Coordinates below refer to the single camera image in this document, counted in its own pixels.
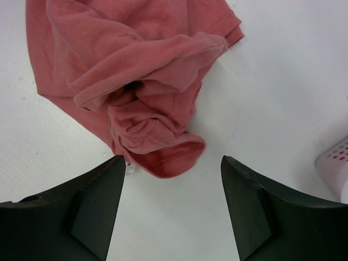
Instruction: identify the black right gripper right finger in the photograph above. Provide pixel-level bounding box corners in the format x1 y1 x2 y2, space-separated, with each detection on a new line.
221 156 347 260

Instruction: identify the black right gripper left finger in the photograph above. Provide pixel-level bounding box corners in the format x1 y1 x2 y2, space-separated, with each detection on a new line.
1 156 126 260

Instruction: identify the pink t shirt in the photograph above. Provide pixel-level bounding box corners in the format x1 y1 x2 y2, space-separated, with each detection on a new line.
26 1 244 178

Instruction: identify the white plastic basket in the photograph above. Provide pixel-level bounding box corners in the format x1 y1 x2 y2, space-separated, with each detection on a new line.
315 138 348 204

